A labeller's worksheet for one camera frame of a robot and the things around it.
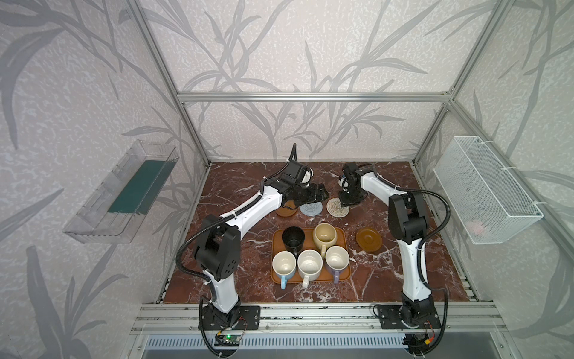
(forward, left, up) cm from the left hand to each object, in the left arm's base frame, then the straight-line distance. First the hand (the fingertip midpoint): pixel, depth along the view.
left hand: (324, 191), depth 85 cm
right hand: (+9, -12, -18) cm, 23 cm away
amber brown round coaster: (-11, -19, -18) cm, 29 cm away
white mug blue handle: (-23, +15, -17) cm, 33 cm away
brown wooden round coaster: (-12, +13, +6) cm, 19 cm away
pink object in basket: (-16, -48, +3) cm, 51 cm away
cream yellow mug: (-11, -1, -17) cm, 20 cm away
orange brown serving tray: (-15, +18, -17) cm, 29 cm away
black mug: (-13, +12, -13) cm, 22 cm away
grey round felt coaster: (+4, +4, -19) cm, 20 cm away
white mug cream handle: (-23, +6, -17) cm, 29 cm away
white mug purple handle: (-20, -5, -17) cm, 27 cm away
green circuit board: (-46, +32, -20) cm, 59 cm away
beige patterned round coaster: (+4, -7, -19) cm, 20 cm away
